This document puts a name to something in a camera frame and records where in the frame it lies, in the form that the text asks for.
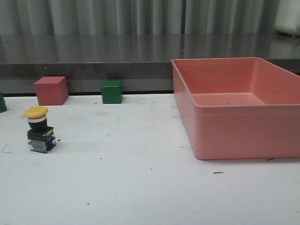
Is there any grey stone counter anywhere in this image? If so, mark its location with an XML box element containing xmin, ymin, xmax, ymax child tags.
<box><xmin>0</xmin><ymin>33</ymin><xmax>300</xmax><ymax>96</ymax></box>

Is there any pink plastic bin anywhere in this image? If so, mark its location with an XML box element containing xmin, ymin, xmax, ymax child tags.
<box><xmin>172</xmin><ymin>58</ymin><xmax>300</xmax><ymax>160</ymax></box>

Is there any white kitchen appliance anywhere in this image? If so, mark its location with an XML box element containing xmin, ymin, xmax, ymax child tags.
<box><xmin>274</xmin><ymin>0</ymin><xmax>300</xmax><ymax>37</ymax></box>

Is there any green cube block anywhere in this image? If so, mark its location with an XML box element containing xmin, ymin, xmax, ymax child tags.
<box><xmin>101</xmin><ymin>80</ymin><xmax>123</xmax><ymax>104</ymax></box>

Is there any green block at left edge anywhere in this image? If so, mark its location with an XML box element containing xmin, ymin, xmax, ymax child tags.
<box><xmin>0</xmin><ymin>92</ymin><xmax>7</xmax><ymax>113</ymax></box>

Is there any grey curtain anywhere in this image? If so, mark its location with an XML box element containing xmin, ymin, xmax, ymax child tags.
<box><xmin>0</xmin><ymin>0</ymin><xmax>279</xmax><ymax>36</ymax></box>

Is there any yellow mushroom push button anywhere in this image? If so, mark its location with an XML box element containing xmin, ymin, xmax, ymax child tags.
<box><xmin>23</xmin><ymin>106</ymin><xmax>56</xmax><ymax>153</ymax></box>

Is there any pink cube block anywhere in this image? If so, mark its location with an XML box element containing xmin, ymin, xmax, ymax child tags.
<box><xmin>34</xmin><ymin>76</ymin><xmax>69</xmax><ymax>106</ymax></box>

